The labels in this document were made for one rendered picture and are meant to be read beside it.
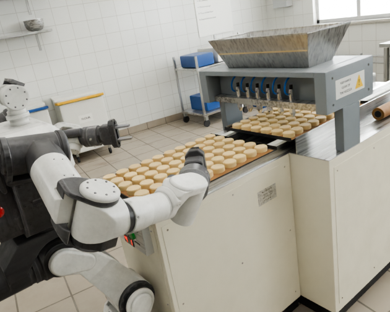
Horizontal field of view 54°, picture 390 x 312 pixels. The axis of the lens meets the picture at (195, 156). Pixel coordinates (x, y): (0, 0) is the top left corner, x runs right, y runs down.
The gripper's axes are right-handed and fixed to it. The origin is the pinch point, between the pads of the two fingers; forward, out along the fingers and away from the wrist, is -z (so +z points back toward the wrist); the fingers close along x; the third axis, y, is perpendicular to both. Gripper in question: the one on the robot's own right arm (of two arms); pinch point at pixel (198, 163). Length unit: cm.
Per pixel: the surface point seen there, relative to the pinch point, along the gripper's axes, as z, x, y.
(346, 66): -46, 14, -54
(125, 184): -14.7, -10.7, 29.6
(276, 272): -39, -71, -20
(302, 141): -50, -15, -36
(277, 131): -55, -11, -27
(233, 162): -24.5, -10.7, -8.5
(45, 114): -291, -35, 211
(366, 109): -85, -15, -72
